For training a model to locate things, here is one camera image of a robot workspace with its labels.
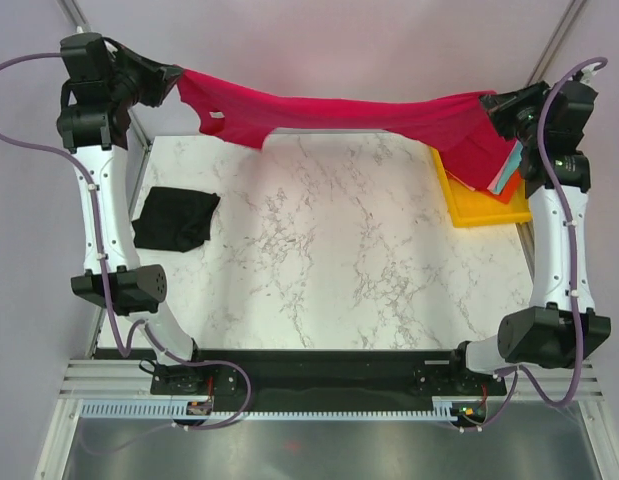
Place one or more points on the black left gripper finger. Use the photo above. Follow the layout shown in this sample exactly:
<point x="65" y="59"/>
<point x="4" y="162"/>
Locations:
<point x="152" y="91"/>
<point x="130" y="63"/>

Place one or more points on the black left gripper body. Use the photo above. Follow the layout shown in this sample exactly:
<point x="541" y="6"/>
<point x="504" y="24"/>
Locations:
<point x="111" y="87"/>

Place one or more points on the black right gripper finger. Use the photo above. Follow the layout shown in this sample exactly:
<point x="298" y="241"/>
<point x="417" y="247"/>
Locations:
<point x="506" y="124"/>
<point x="530" y="96"/>

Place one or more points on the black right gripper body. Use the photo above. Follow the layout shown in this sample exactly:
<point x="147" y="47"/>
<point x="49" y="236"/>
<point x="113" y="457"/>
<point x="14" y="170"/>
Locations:
<point x="529" y="136"/>

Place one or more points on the crimson t shirt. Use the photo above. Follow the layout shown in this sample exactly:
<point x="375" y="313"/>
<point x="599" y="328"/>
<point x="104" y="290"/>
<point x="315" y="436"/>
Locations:
<point x="245" y="117"/>
<point x="479" y="156"/>

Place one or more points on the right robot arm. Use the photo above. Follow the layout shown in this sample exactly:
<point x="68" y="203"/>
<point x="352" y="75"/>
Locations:
<point x="560" y="323"/>

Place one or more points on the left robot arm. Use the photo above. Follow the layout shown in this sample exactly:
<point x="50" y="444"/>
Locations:
<point x="114" y="277"/>

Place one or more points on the teal t shirt in tray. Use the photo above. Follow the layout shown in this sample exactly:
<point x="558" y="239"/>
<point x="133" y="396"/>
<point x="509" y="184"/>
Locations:
<point x="511" y="164"/>

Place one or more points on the crimson t shirt in tray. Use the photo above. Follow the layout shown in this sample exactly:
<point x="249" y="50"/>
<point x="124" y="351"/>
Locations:
<point x="479" y="156"/>

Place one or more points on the pink t shirt in tray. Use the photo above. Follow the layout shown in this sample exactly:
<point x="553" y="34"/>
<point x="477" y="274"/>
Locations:
<point x="476" y="174"/>

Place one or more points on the orange t shirt in tray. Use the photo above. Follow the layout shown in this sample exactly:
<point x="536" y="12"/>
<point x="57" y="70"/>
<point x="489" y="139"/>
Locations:
<point x="510" y="188"/>

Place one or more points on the yellow plastic tray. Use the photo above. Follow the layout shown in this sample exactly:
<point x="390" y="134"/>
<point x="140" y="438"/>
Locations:
<point x="468" y="208"/>

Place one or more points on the folded black t shirt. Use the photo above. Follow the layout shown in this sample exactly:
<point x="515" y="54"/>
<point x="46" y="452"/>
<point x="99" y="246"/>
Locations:
<point x="174" y="219"/>

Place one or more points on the left aluminium corner post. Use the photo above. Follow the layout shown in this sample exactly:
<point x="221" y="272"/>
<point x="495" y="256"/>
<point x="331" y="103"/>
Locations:
<point x="78" y="20"/>

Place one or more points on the aluminium corner post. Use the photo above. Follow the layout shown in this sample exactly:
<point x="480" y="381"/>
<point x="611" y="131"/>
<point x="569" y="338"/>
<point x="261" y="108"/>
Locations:
<point x="78" y="20"/>
<point x="569" y="18"/>

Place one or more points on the right aluminium corner post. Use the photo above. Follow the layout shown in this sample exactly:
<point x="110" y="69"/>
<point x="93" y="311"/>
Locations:
<point x="569" y="18"/>

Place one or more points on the aluminium front rail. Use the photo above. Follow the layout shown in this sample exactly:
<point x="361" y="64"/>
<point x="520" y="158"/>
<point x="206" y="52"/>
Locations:
<point x="123" y="379"/>

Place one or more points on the white slotted cable duct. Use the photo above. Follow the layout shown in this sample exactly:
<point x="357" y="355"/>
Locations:
<point x="183" y="410"/>

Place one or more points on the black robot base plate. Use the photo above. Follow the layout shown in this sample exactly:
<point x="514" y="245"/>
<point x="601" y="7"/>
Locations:
<point x="330" y="379"/>

